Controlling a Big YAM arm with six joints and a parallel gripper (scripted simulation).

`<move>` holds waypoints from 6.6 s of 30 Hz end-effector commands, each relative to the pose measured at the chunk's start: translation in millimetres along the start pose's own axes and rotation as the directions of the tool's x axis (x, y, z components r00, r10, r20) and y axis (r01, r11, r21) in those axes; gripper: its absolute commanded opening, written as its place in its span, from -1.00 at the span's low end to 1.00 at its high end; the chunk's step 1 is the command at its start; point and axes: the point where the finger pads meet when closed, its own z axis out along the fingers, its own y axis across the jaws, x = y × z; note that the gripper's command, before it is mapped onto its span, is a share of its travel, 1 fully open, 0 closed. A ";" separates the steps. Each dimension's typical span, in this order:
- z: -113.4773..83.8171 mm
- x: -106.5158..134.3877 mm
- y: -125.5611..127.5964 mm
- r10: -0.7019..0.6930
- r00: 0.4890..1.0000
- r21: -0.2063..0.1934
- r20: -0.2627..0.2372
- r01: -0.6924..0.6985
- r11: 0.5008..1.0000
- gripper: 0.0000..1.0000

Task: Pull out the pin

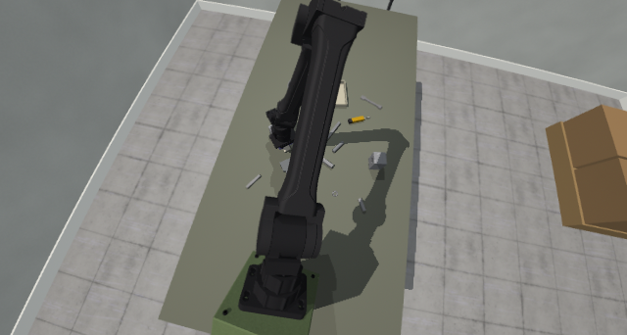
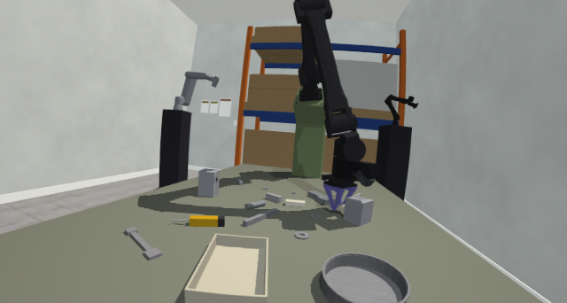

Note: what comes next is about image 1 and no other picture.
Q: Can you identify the yellow-handled screwdriver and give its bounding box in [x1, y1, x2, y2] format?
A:
[348, 116, 367, 124]

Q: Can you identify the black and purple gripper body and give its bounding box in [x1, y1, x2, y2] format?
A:
[269, 128, 296, 149]

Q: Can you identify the beige open tray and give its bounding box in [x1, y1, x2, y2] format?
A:
[335, 80, 347, 107]

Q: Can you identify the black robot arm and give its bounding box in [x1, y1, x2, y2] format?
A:
[238, 0, 367, 319]

